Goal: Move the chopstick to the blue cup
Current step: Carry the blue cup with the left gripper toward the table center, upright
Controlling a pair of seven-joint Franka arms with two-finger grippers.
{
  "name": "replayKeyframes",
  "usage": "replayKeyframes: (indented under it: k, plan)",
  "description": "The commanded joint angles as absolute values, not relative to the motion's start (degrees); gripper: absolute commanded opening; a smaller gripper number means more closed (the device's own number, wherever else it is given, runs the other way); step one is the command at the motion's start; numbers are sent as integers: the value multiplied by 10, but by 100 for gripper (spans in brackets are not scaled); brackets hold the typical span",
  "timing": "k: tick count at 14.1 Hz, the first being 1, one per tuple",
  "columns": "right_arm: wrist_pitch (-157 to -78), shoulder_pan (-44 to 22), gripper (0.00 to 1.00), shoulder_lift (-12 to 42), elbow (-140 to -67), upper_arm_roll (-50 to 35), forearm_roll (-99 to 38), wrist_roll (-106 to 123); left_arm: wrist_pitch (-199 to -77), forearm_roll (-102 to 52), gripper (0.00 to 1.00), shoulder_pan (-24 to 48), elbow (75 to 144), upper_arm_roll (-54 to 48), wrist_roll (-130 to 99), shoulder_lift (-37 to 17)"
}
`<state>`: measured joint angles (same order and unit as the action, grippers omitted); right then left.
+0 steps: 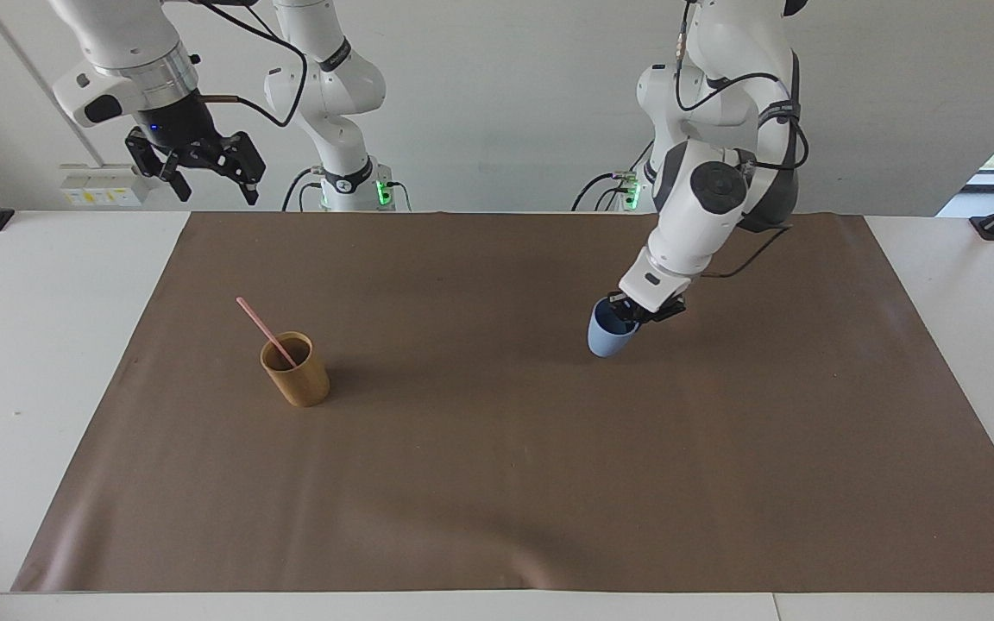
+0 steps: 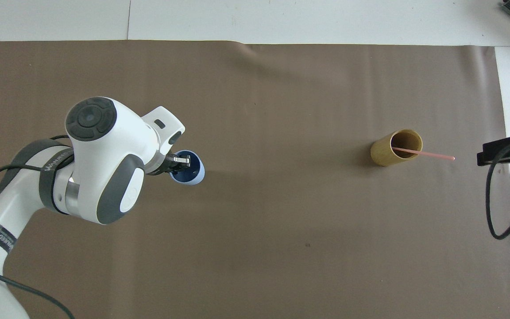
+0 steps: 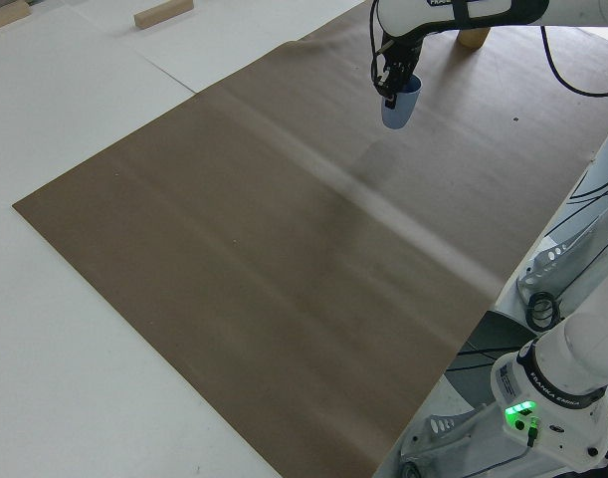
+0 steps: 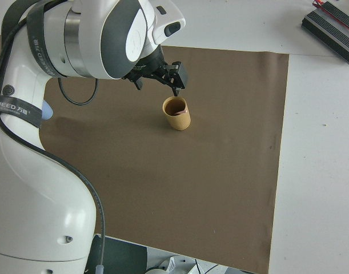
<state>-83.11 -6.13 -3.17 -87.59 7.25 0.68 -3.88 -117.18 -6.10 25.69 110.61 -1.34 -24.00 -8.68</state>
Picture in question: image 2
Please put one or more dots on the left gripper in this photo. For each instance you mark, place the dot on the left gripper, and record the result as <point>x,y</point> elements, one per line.
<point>168,166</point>

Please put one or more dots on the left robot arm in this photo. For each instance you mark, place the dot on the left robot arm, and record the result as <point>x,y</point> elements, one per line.
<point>104,177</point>

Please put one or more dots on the blue cup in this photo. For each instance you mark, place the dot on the blue cup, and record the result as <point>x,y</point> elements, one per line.
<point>194,178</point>

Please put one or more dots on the yellow bamboo cup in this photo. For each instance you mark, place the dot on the yellow bamboo cup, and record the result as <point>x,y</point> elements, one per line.
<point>381,155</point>

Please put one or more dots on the pink chopstick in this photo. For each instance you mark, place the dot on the pink chopstick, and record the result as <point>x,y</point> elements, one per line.
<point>436,155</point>

